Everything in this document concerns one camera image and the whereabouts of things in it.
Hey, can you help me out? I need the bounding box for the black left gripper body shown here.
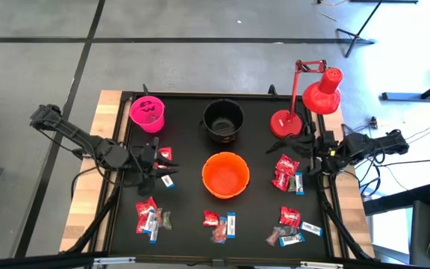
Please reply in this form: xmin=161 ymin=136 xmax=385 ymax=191
xmin=128 ymin=137 xmax=161 ymax=197

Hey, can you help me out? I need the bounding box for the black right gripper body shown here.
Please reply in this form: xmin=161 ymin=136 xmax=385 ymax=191
xmin=309 ymin=130 xmax=341 ymax=176

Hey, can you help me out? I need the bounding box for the clear green gummy pack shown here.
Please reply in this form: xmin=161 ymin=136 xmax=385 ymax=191
xmin=161 ymin=211 xmax=173 ymax=231

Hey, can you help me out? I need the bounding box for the orange pumpkin face bucket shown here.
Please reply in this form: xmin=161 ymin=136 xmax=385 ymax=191
xmin=201 ymin=151 xmax=251 ymax=200

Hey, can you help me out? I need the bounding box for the pink plastic bucket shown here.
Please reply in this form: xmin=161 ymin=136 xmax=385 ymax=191
xmin=129 ymin=95 xmax=166 ymax=135

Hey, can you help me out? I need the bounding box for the black table mat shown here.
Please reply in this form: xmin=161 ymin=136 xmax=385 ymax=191
xmin=108 ymin=92 xmax=330 ymax=261

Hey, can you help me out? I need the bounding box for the red desk lamp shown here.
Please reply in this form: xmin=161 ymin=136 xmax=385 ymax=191
xmin=269 ymin=58 xmax=345 ymax=140

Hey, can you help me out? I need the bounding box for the black plastic bucket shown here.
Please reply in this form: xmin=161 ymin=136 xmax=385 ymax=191
xmin=199 ymin=98 xmax=245 ymax=145

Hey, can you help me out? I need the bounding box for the black desk leg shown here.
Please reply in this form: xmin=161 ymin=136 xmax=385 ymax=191
xmin=381 ymin=72 xmax=430 ymax=102

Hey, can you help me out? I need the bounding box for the black tripod stand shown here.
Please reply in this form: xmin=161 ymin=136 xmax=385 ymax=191
xmin=335 ymin=0 xmax=384 ymax=59

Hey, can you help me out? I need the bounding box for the black lamp cable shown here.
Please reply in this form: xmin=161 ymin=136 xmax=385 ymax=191
xmin=265 ymin=136 xmax=298 ymax=155

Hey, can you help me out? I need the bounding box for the silver aluminium bracket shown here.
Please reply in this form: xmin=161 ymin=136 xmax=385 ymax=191
xmin=299 ymin=261 xmax=345 ymax=269
xmin=93 ymin=256 xmax=137 ymax=267

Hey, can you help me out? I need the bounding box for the black aluminium frame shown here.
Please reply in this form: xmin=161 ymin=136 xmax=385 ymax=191
xmin=0 ymin=90 xmax=378 ymax=269

